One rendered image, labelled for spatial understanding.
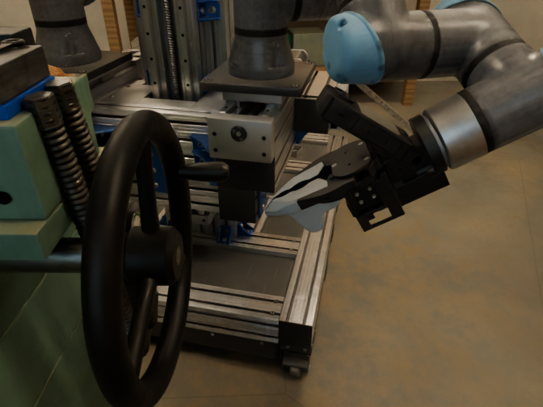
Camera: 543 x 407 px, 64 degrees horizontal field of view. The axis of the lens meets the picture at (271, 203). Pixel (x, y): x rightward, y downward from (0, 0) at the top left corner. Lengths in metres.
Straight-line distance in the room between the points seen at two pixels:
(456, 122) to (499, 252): 1.51
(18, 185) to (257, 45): 0.66
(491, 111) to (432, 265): 1.34
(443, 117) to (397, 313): 1.13
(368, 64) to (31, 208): 0.35
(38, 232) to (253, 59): 0.66
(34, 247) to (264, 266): 1.00
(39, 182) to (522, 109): 0.46
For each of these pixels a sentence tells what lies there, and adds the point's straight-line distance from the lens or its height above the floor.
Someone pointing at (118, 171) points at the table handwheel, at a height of 0.94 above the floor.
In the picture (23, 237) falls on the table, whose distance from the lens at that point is 0.43.
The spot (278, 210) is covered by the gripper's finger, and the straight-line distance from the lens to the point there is 0.52.
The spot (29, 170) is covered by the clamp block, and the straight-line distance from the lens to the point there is 0.41.
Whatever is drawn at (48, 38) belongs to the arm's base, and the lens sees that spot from 1.19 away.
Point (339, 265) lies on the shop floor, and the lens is 1.71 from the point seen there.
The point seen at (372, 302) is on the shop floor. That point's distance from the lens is 1.58.
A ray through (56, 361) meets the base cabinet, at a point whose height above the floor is 0.59.
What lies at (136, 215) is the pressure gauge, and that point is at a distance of 0.77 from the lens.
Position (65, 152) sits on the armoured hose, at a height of 0.92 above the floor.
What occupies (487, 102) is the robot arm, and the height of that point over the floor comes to 0.94.
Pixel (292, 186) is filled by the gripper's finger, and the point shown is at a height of 0.82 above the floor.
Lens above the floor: 1.09
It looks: 32 degrees down
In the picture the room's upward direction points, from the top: straight up
